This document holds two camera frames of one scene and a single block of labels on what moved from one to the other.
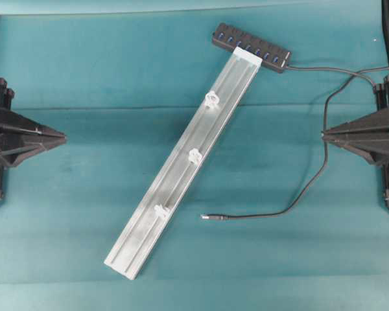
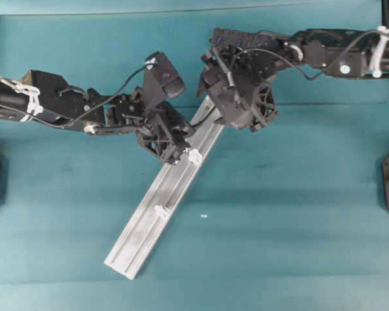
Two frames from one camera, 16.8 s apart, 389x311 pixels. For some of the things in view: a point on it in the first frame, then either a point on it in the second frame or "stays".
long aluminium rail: [157, 206] stays
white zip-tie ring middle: [195, 156] stays
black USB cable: [303, 198] → [204, 118]
